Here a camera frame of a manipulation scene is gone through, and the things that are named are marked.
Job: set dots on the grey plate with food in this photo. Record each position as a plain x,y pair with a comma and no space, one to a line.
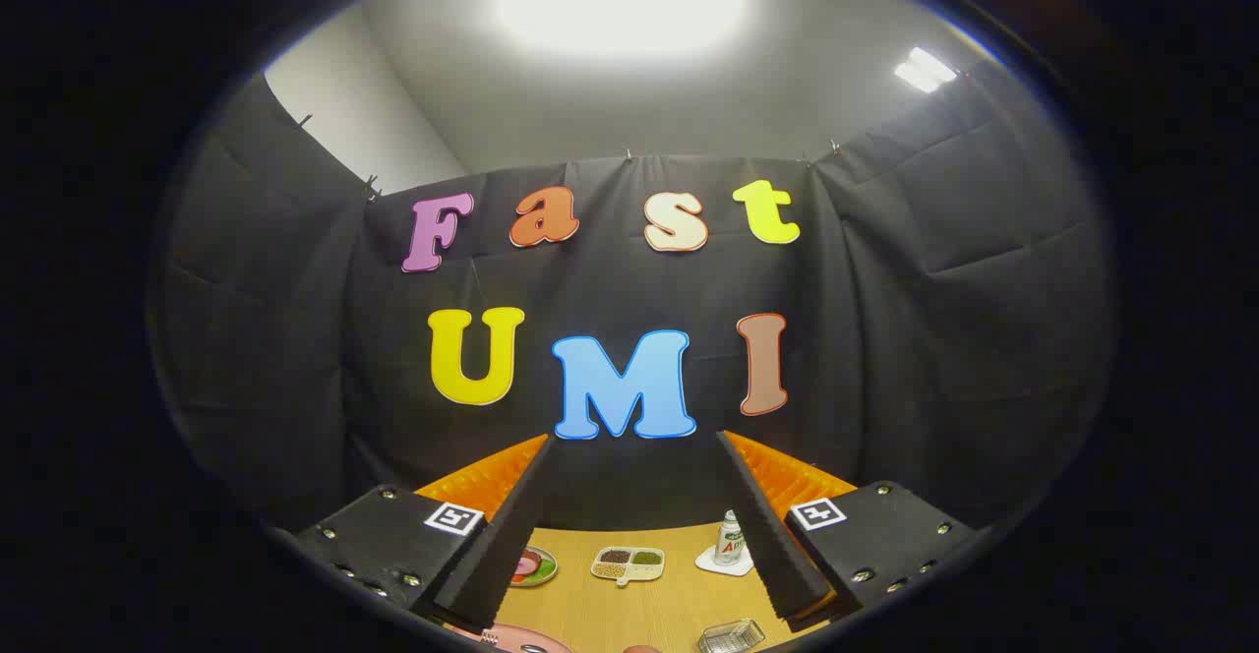
543,566

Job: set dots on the white square coaster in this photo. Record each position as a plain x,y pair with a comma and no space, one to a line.
706,563

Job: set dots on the pink round plate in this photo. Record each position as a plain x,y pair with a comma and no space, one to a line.
521,638

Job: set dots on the white drink bottle green label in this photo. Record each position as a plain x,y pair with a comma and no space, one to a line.
729,540

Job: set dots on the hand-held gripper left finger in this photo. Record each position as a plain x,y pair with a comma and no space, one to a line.
511,525

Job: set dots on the white divided bean dish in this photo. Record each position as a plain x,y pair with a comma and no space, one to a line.
629,564

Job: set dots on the small rectangular ceiling light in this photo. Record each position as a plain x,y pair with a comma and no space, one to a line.
925,70

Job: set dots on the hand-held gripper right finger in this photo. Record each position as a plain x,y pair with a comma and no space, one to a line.
762,525

